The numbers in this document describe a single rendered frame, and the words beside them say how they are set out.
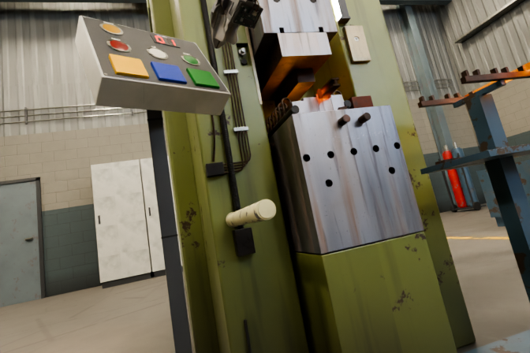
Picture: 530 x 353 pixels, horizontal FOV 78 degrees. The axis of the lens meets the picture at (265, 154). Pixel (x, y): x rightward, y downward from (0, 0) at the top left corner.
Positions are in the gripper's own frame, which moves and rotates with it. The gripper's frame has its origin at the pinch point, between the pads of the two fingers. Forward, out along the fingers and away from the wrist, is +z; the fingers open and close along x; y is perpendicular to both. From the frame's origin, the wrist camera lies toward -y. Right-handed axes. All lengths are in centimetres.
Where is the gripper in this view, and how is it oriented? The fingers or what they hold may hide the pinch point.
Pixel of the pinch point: (216, 42)
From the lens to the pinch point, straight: 91.6
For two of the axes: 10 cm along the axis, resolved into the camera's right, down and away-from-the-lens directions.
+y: 4.7, 7.0, -5.3
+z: -4.6, 7.1, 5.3
